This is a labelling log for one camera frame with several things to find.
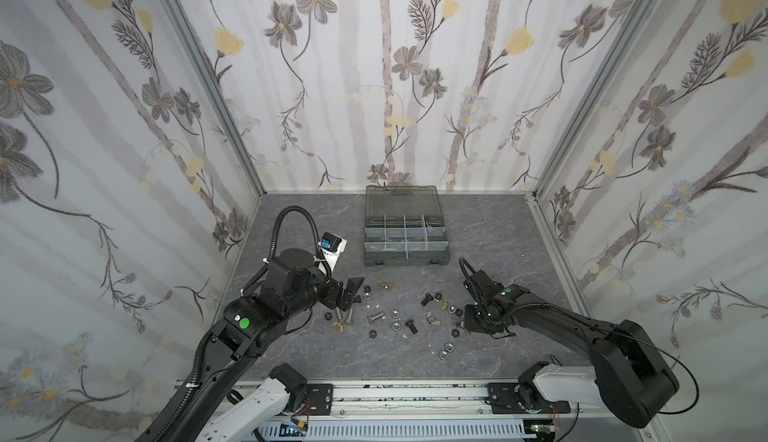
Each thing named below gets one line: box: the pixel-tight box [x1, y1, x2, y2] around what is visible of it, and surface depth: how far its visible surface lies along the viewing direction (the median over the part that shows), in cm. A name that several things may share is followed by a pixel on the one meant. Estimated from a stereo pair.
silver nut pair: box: [438, 342, 455, 360], surface depth 83 cm
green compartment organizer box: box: [364, 185, 451, 267], surface depth 109 cm
